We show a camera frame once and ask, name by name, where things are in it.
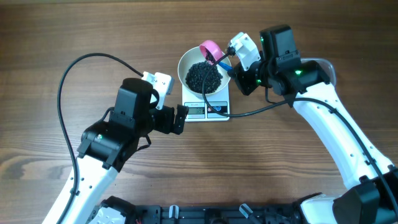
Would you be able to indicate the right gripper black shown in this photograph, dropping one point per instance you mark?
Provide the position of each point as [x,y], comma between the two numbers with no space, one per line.
[240,74]

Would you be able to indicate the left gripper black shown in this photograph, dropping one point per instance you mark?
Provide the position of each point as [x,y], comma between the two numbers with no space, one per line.
[166,126]

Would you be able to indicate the pink scoop with blue handle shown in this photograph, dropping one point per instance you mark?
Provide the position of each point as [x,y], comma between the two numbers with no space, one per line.
[213,53]

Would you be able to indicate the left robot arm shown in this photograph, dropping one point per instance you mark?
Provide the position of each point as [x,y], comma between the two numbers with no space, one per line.
[107,145]

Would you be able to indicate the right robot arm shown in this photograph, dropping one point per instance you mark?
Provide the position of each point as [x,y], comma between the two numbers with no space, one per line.
[370,177]

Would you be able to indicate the white digital kitchen scale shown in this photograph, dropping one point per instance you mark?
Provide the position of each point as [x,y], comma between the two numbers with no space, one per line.
[198,109]

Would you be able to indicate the black beans in bowl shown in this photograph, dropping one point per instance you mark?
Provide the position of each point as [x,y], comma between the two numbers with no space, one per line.
[200,73]

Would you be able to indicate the white bowl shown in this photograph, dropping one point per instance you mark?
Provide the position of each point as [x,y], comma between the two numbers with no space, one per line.
[194,56]

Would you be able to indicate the clear plastic food container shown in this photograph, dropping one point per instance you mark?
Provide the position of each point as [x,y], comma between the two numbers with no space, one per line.
[326,65]

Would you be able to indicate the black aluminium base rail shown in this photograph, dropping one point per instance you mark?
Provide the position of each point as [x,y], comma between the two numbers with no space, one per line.
[269,214]

